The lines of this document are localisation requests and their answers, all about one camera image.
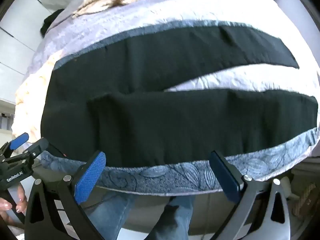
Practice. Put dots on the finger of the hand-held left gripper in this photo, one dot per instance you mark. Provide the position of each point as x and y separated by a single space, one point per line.
20 140
35 148

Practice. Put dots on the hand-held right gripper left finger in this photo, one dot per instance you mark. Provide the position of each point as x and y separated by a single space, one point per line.
91 177

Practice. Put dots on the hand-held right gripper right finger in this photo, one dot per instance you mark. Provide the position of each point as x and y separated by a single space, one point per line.
222 175

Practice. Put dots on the black pants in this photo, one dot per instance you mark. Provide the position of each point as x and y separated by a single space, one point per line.
162 115

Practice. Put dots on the person's left hand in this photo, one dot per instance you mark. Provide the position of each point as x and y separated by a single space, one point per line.
21 200

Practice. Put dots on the cream fluffy cloth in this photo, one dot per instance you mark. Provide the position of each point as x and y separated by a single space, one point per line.
35 85

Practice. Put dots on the person's blue jeans legs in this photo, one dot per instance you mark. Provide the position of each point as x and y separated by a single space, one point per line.
140 217

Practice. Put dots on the white wardrobe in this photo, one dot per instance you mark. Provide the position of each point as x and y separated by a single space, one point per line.
22 37

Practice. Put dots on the dark cloth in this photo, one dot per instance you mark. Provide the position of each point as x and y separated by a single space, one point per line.
51 21

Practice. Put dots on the lavender embossed blanket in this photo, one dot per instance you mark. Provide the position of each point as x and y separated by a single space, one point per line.
175 17

